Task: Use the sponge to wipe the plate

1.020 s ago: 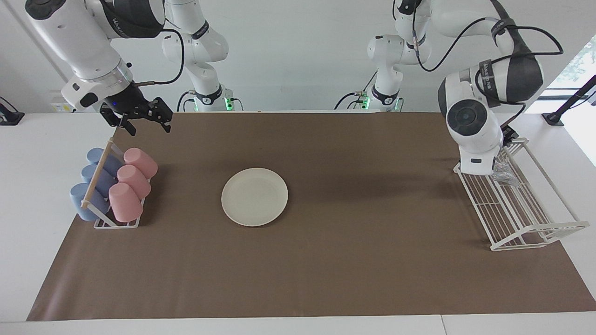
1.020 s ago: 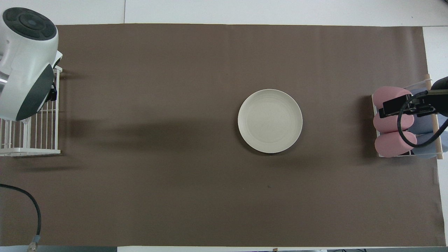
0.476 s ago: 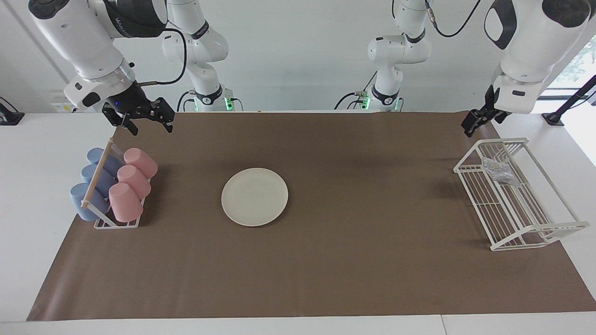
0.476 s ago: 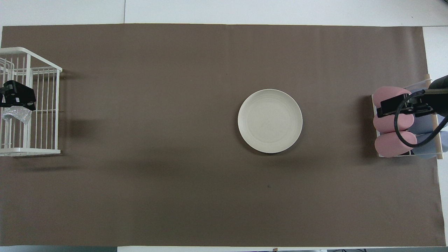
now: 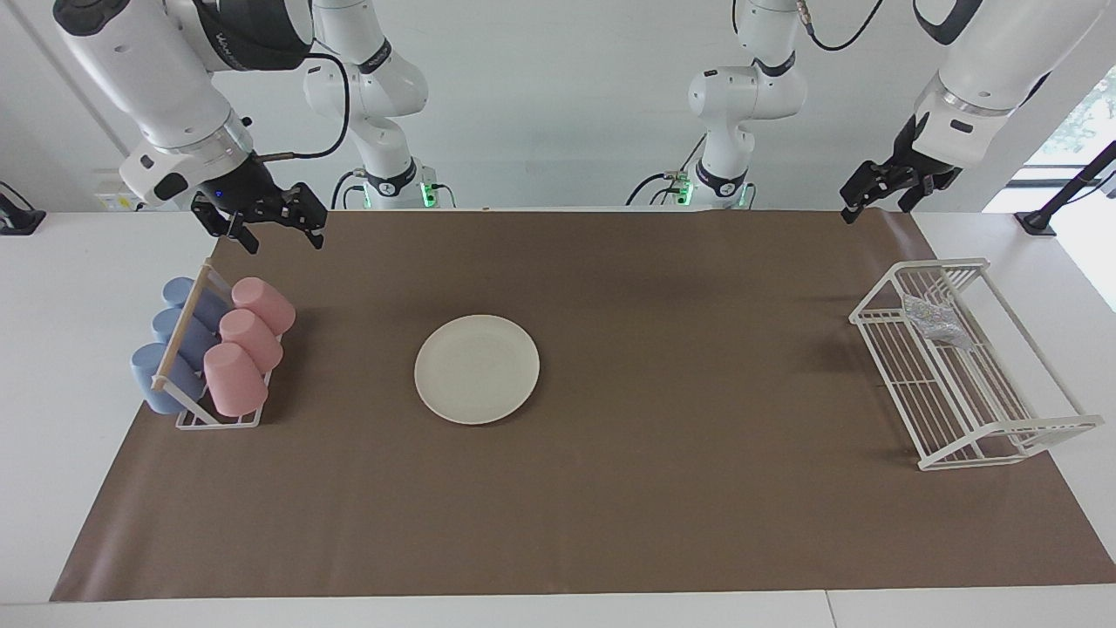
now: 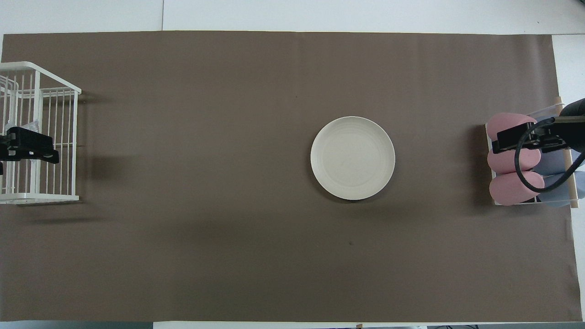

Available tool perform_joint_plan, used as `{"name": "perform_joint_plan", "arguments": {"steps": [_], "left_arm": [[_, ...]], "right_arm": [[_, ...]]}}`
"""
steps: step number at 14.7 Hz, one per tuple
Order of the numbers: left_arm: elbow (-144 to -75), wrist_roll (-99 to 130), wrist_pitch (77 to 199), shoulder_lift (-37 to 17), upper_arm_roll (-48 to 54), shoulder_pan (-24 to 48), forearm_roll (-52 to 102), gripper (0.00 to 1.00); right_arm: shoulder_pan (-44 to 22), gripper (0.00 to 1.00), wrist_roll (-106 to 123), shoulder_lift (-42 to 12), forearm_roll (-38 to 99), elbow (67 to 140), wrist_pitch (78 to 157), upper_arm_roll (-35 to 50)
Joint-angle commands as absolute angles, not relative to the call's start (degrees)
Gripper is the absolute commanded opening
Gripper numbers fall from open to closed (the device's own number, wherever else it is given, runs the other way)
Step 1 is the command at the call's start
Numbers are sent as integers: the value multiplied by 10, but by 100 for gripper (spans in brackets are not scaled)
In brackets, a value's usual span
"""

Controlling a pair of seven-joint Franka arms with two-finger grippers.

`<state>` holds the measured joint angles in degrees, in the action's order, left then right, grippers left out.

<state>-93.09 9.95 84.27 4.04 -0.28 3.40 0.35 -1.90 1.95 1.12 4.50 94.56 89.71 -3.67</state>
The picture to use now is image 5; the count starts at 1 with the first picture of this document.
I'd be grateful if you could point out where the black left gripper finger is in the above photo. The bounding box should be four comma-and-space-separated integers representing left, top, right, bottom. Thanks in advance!
840, 161, 882, 224
876, 166, 913, 208

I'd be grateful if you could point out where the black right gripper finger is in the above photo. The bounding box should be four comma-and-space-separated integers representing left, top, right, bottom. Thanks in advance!
192, 205, 261, 256
281, 183, 328, 251

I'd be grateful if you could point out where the silver mesh sponge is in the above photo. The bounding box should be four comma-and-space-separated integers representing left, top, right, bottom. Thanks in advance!
902, 294, 974, 349

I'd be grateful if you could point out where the cream round plate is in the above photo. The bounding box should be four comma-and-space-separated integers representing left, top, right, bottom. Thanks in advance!
414, 314, 541, 426

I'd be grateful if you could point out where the blue plastic cup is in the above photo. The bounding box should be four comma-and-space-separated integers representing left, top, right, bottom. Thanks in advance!
162, 276, 232, 331
131, 343, 208, 415
152, 307, 219, 367

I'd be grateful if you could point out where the pink plastic cup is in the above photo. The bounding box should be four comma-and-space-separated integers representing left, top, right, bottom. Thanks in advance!
203, 342, 269, 418
231, 276, 296, 337
218, 309, 284, 374

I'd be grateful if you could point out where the white cup holder rack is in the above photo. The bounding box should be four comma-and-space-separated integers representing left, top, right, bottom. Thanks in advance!
151, 257, 273, 430

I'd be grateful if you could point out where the brown table mat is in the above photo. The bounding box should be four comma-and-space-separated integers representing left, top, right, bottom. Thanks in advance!
50, 208, 1116, 603

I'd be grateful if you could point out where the black right base cable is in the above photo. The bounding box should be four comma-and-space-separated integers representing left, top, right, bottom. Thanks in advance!
331, 170, 367, 210

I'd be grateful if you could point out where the black base cable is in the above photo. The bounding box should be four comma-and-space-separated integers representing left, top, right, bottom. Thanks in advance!
331, 170, 367, 210
626, 135, 698, 208

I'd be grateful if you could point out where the white wall socket box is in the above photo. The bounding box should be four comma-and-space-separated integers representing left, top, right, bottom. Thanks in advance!
94, 168, 132, 212

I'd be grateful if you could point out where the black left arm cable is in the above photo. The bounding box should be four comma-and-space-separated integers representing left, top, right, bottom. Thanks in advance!
798, 0, 887, 52

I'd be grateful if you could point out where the black desk clamp mount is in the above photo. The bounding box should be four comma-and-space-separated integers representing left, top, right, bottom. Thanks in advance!
0, 181, 46, 235

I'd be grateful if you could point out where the black left base cable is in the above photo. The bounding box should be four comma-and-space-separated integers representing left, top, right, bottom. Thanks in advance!
626, 135, 698, 208

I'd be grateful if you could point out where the white wire dish rack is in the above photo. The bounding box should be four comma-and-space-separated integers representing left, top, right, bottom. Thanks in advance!
850, 257, 1106, 472

